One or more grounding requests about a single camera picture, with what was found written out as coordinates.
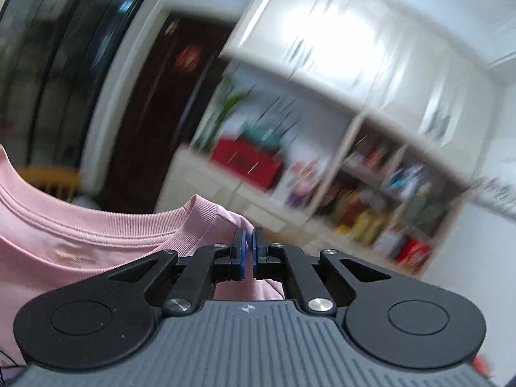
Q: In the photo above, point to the green plant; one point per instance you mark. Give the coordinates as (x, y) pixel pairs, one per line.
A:
(225, 109)

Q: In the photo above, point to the red box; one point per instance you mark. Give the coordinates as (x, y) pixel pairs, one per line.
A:
(246, 163)

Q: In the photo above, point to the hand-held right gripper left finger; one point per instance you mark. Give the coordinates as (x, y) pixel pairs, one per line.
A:
(241, 258)

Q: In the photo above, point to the white shelf cabinet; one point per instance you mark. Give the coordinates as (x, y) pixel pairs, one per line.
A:
(225, 193)

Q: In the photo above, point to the red door ornament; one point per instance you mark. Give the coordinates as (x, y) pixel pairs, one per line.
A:
(188, 58)

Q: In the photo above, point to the colourful shelf goods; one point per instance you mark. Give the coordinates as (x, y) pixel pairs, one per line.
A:
(363, 209)

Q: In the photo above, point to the dark glass door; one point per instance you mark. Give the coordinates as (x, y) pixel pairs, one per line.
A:
(60, 68)

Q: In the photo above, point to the dark wooden door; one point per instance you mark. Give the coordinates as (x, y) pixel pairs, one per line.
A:
(153, 129)

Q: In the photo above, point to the pink printed t-shirt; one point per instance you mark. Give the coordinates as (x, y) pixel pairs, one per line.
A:
(80, 234)

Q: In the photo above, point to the white wall cabinet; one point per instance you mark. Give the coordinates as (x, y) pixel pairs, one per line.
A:
(342, 40)

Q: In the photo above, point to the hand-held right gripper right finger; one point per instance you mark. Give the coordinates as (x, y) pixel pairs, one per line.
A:
(255, 256)

